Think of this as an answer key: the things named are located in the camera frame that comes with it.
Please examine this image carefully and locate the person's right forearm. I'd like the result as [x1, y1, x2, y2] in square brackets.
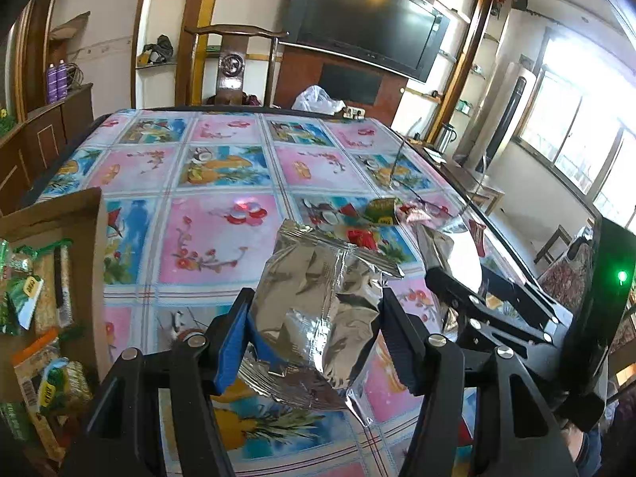
[564, 417, 609, 477]

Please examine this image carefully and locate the cardboard box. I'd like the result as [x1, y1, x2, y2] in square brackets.
[0, 188, 110, 477]

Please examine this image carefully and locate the low wooden table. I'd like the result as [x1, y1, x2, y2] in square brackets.
[407, 142, 506, 214]

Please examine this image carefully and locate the pink snack packet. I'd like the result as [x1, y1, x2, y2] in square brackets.
[395, 201, 439, 225]

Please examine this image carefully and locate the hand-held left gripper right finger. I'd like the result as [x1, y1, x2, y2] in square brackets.
[380, 287, 582, 477]

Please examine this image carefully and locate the dark bag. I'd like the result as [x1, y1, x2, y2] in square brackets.
[141, 35, 175, 66]

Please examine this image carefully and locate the green snack packet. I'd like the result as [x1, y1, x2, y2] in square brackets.
[366, 197, 399, 225]

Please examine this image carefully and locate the window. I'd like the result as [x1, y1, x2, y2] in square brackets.
[517, 25, 636, 232]

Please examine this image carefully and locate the wooden wall shelf unit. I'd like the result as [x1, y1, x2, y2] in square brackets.
[132, 0, 294, 110]
[397, 0, 514, 155]

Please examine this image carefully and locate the patterned red cloth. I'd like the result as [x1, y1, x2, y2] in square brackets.
[539, 231, 597, 304]

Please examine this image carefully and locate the printed tablecloth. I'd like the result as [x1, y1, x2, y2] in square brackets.
[37, 109, 604, 477]

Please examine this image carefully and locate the red snack packet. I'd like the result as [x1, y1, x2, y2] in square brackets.
[469, 221, 489, 258]

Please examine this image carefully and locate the standing air conditioner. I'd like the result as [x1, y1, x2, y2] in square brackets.
[457, 60, 540, 170]

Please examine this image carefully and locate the flat screen television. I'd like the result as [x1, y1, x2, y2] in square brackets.
[283, 0, 451, 84]

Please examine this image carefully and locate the electric kettle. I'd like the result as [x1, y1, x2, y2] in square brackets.
[436, 123, 458, 154]

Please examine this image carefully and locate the wooden chair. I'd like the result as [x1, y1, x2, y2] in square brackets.
[184, 25, 289, 108]

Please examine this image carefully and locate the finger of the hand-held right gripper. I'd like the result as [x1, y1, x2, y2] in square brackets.
[425, 267, 556, 347]
[481, 264, 573, 330]

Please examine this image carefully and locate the white plastic bag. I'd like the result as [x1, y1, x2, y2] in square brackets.
[291, 85, 347, 115]

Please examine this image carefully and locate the silver snack packet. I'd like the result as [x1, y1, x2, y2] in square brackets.
[238, 219, 405, 425]
[415, 219, 485, 336]

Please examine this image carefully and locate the black wall panel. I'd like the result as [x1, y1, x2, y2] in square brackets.
[318, 62, 385, 107]

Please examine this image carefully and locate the pile of snack packets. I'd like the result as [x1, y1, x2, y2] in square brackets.
[0, 238, 96, 460]

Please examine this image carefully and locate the wooden stool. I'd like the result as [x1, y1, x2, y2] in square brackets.
[534, 223, 573, 266]

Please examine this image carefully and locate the brown cardboard piece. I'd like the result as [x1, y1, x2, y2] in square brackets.
[50, 11, 91, 41]

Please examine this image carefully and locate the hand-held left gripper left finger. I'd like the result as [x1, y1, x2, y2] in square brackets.
[58, 287, 256, 477]

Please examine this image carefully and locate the wooden cabinet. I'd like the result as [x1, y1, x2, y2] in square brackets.
[0, 83, 95, 217]

